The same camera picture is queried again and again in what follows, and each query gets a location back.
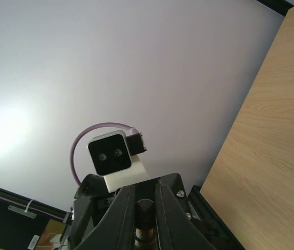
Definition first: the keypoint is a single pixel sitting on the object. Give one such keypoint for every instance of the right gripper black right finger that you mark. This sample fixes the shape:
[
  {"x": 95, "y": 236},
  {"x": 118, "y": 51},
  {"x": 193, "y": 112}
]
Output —
[{"x": 175, "y": 230}]

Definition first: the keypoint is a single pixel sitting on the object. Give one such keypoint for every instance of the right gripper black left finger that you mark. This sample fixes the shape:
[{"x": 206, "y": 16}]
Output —
[{"x": 116, "y": 229}]

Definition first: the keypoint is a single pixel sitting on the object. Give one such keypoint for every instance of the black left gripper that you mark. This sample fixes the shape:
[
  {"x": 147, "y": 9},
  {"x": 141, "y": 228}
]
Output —
[{"x": 92, "y": 200}]

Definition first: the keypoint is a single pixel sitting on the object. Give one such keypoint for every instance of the dark chess piece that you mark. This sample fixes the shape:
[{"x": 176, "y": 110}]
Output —
[{"x": 145, "y": 225}]

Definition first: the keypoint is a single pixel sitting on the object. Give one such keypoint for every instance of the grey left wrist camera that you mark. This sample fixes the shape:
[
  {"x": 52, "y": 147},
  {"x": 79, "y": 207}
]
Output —
[{"x": 115, "y": 157}]

